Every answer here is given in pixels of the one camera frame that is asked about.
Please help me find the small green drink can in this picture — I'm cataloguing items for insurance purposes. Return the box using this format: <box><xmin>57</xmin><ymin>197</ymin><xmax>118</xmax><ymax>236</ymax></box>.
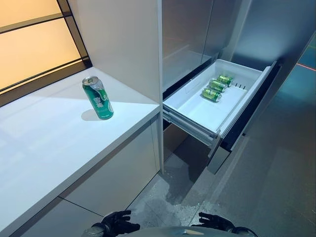
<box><xmin>208</xmin><ymin>79</ymin><xmax>229</xmax><ymax>93</ymax></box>
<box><xmin>216</xmin><ymin>75</ymin><xmax>234</xmax><ymax>87</ymax></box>
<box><xmin>201</xmin><ymin>87</ymin><xmax>223</xmax><ymax>102</ymax></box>

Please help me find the white fridge drawer steel front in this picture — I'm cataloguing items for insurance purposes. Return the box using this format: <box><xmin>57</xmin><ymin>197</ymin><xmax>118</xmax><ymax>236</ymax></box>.
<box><xmin>162</xmin><ymin>58</ymin><xmax>283</xmax><ymax>176</ymax></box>

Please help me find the backlit orange window black frame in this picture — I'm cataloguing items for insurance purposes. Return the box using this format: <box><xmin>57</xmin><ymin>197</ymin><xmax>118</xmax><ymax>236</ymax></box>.
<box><xmin>0</xmin><ymin>0</ymin><xmax>90</xmax><ymax>107</ymax></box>

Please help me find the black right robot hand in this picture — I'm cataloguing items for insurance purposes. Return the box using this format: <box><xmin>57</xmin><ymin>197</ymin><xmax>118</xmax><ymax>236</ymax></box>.
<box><xmin>191</xmin><ymin>211</ymin><xmax>235</xmax><ymax>233</ymax></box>

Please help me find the tall white cabinet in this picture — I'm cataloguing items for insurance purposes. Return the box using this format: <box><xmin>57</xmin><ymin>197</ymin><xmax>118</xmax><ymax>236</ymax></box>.
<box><xmin>68</xmin><ymin>0</ymin><xmax>164</xmax><ymax>175</ymax></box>

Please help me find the tall green beer can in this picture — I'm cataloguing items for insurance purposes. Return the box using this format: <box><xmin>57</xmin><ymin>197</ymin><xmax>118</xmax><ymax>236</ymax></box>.
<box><xmin>82</xmin><ymin>76</ymin><xmax>115</xmax><ymax>120</ymax></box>

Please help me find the stainless steel fridge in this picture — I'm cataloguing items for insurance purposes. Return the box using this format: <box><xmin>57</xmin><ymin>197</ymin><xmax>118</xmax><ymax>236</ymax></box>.
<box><xmin>161</xmin><ymin>0</ymin><xmax>316</xmax><ymax>175</ymax></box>

